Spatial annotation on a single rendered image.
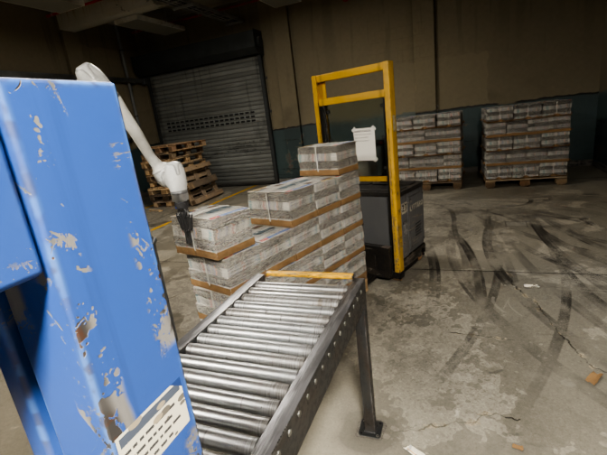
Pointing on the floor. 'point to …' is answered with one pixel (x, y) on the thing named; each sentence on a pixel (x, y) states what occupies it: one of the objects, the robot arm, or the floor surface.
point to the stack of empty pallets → (168, 162)
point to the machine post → (87, 283)
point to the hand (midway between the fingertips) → (188, 236)
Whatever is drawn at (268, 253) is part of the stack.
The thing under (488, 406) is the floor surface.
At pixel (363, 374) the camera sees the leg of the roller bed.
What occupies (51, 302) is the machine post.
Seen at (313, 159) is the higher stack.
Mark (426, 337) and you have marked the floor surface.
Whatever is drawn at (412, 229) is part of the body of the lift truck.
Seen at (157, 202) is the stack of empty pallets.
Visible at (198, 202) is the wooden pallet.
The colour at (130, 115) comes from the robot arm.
